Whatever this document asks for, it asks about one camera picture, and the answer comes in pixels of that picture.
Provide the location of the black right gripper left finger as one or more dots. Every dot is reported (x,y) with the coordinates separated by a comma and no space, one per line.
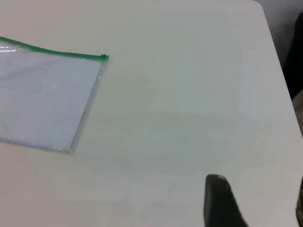
(220,205)

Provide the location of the clear zip bag green zipper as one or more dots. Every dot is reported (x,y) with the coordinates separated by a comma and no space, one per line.
(47,94)

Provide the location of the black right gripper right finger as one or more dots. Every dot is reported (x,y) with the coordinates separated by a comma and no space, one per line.
(300,194)

